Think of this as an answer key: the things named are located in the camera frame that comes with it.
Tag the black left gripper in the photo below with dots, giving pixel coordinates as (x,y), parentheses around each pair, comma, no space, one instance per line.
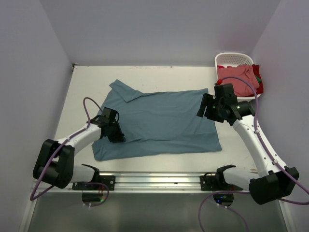
(119,137)

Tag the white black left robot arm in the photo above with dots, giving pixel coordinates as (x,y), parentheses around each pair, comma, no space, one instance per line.
(55,163)

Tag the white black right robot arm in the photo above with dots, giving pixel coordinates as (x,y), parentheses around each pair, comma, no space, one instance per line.
(273,178)

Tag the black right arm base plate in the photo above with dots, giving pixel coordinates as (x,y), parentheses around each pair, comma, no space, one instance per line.
(209,182)

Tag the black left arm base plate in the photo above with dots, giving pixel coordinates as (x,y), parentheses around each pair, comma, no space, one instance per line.
(102,182)

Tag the aluminium table edge rail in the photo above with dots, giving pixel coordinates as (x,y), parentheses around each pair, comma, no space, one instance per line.
(148,182)

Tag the teal blue t shirt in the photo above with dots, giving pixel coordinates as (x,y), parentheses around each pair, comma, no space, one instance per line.
(157,123)

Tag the red green patterned cloth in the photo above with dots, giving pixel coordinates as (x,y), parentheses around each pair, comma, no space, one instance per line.
(256,71)

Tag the white perforated laundry basket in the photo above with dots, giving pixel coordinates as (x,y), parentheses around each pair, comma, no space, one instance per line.
(236,69)

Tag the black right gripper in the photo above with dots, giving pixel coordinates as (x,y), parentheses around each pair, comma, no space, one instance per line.
(207,100)

